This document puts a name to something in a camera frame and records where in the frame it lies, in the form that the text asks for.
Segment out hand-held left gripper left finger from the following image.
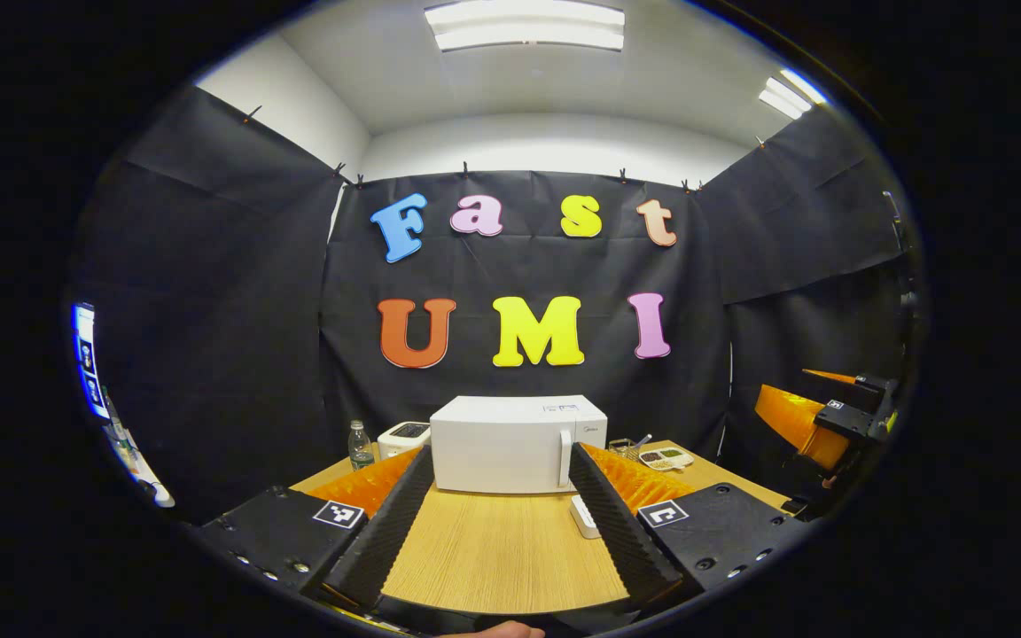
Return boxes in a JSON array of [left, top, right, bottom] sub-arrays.
[[200, 445, 436, 612]]

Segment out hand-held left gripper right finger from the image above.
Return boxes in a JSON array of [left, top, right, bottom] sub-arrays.
[[569, 441, 808, 603]]

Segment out white divided condiment dish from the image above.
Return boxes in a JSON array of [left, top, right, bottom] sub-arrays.
[[639, 447, 695, 471]]

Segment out small ceiling light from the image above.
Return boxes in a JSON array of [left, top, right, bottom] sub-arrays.
[[759, 69, 829, 121]]

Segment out white toaster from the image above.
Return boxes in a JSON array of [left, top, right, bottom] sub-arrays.
[[377, 422, 432, 460]]

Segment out clear green label water bottle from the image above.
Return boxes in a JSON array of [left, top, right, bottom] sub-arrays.
[[348, 420, 376, 471]]

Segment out white rectangular tray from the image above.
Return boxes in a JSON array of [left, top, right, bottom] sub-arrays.
[[569, 494, 602, 540]]

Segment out lit display screen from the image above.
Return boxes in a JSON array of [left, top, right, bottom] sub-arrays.
[[72, 303, 110, 419]]

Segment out white microwave oven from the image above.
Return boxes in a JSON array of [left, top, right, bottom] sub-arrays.
[[429, 395, 609, 494]]

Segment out long ceiling light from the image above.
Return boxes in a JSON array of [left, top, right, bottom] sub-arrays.
[[425, 0, 627, 52]]

